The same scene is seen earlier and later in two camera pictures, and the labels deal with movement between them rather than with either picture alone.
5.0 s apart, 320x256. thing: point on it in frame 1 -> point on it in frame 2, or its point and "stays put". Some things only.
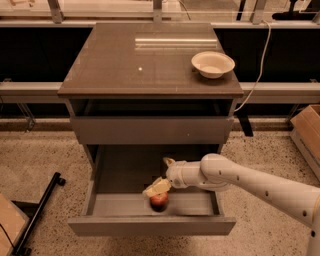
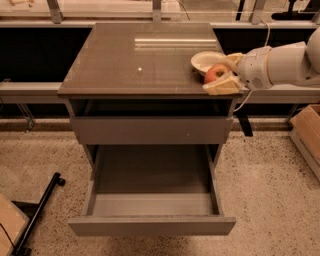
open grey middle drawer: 117,204 stays put
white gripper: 177,174 -> 252,68
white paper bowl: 212,64 stays put
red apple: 159,202 -> 210,75
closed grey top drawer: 152,130 stays put
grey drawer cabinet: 135,100 stays put
